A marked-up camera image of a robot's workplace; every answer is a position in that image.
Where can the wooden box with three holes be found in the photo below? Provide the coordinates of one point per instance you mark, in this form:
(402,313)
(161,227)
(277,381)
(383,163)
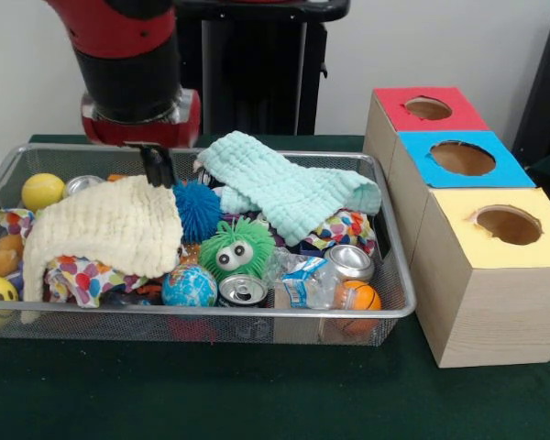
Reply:
(495,302)

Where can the mint green cloth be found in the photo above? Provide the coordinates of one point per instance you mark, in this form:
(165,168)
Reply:
(284,188)

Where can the plain yellow ball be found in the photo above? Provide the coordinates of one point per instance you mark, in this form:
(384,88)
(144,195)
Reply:
(42,192)

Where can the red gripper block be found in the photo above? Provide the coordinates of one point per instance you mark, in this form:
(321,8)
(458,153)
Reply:
(137,133)

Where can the silver can with closed top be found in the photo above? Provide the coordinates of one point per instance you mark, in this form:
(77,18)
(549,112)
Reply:
(351,261)

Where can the clear mesh bin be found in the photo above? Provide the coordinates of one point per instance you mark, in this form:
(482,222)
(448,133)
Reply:
(119,325)

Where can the cream yellow cloth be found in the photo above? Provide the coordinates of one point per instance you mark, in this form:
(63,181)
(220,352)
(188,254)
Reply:
(101,234)

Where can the green fuzzy toy with eyes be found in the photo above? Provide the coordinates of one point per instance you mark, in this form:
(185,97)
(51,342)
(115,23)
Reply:
(234,247)

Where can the blue spiky ball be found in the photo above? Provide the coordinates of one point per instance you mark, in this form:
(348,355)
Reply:
(197,209)

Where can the crushed clear plastic bottle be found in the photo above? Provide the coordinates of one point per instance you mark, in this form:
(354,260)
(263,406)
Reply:
(302,282)

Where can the silver can with open top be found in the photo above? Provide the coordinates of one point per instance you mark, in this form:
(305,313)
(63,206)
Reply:
(243,291)

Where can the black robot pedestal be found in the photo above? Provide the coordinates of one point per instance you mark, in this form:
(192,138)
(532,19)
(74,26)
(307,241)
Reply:
(257,73)

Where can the globe print ball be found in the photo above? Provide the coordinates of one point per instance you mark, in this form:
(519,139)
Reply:
(188,286)

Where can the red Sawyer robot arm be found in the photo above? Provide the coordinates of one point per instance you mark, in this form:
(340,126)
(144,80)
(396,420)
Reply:
(128,73)

